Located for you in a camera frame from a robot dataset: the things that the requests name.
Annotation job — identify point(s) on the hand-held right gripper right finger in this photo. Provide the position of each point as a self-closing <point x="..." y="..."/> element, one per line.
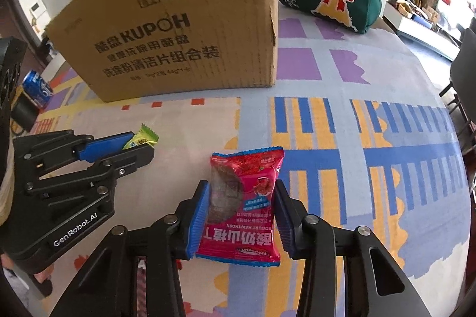
<point x="286" y="224"/>

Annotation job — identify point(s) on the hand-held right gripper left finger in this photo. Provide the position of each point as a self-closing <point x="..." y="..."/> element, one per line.
<point x="199" y="220"/>

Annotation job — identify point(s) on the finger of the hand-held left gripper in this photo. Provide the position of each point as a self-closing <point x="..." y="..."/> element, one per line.
<point x="137" y="157"/>
<point x="104" y="147"/>

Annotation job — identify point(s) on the yellow-green candy packet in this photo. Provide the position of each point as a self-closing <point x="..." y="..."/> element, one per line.
<point x="143" y="138"/>

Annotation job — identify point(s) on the pink snack packet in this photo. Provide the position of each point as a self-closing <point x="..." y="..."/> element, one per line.
<point x="253" y="190"/>

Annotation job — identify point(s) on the brown cardboard box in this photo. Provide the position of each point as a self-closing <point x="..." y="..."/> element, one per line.
<point x="167" y="23"/>

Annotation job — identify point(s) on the black mug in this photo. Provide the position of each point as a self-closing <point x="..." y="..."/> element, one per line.
<point x="26" y="112"/>

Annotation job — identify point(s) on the blue soda can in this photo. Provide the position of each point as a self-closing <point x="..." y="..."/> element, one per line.
<point x="35" y="86"/>

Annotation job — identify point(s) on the white intercom panel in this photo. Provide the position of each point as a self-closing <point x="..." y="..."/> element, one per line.
<point x="37" y="7"/>

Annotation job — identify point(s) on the white low cabinet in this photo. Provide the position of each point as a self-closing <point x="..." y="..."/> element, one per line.
<point x="427" y="34"/>

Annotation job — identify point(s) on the black chair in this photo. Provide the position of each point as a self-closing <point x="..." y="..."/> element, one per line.
<point x="465" y="53"/>

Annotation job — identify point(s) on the pile of small ornaments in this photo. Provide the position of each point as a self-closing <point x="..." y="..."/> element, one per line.
<point x="412" y="8"/>

